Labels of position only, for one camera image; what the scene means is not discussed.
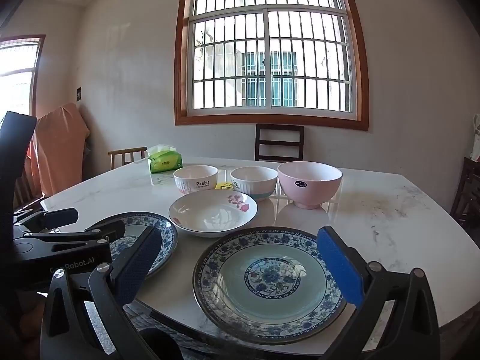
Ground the white ribbed bowl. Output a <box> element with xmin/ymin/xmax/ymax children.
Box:
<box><xmin>173</xmin><ymin>165</ymin><xmax>219</xmax><ymax>196</ymax></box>

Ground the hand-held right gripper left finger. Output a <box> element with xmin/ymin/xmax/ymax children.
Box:
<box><xmin>40</xmin><ymin>226</ymin><xmax>166</xmax><ymax>360</ymax></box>

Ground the barred window with wooden frame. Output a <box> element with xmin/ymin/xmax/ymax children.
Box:
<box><xmin>174</xmin><ymin>0</ymin><xmax>370</xmax><ymax>132</ymax></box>

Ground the blue patterned plate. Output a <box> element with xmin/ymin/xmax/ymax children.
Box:
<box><xmin>192</xmin><ymin>226</ymin><xmax>347</xmax><ymax>346</ymax></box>
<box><xmin>88</xmin><ymin>211</ymin><xmax>179</xmax><ymax>278</ymax></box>

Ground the dark wooden side chair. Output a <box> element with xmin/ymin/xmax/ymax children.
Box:
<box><xmin>450</xmin><ymin>157</ymin><xmax>480</xmax><ymax>229</ymax></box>

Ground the plain white plate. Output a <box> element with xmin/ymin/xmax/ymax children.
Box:
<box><xmin>277</xmin><ymin>161</ymin><xmax>343</xmax><ymax>209</ymax></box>

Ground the orange cloth cover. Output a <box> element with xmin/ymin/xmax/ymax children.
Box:
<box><xmin>24</xmin><ymin>102</ymin><xmax>91</xmax><ymax>197</ymax></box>

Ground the green tissue pack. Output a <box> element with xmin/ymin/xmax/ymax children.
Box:
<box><xmin>147</xmin><ymin>144</ymin><xmax>183</xmax><ymax>174</ymax></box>

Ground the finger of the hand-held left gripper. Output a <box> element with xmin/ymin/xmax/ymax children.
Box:
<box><xmin>22</xmin><ymin>219</ymin><xmax>127</xmax><ymax>251</ymax></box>
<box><xmin>14</xmin><ymin>207</ymin><xmax>80</xmax><ymax>234</ymax></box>

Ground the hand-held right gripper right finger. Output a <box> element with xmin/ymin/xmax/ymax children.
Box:
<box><xmin>317</xmin><ymin>226</ymin><xmax>440</xmax><ymax>360</ymax></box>

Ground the light wooden chair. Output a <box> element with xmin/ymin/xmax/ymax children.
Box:
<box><xmin>108</xmin><ymin>146</ymin><xmax>149</xmax><ymax>170</ymax></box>

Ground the white bowl with blue base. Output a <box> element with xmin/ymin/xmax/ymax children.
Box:
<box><xmin>230</xmin><ymin>166</ymin><xmax>279</xmax><ymax>202</ymax></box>

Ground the white pink-flower plate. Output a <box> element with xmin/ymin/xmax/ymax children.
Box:
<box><xmin>168</xmin><ymin>189</ymin><xmax>259</xmax><ymax>238</ymax></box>

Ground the side window with wooden frame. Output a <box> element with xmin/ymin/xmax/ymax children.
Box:
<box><xmin>0</xmin><ymin>34</ymin><xmax>46</xmax><ymax>117</ymax></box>

